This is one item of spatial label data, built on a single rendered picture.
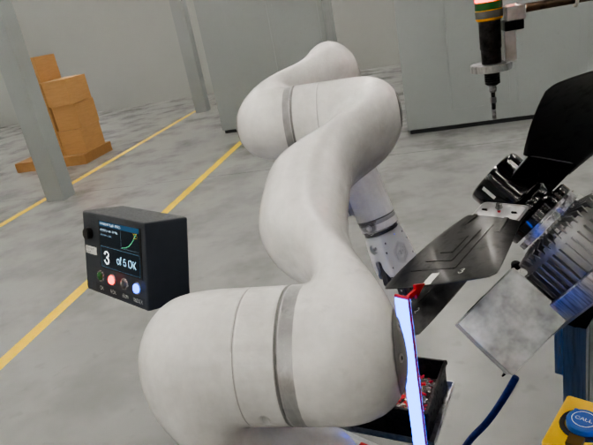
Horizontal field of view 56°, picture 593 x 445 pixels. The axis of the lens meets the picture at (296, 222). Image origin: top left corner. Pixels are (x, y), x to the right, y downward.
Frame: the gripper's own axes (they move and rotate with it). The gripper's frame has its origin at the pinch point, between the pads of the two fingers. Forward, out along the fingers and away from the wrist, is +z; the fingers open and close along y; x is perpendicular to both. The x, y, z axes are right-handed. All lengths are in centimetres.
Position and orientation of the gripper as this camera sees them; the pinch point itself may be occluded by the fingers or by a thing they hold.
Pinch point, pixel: (406, 291)
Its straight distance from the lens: 128.0
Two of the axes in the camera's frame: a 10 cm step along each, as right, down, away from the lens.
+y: 6.4, -3.9, 6.6
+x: -6.6, 1.7, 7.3
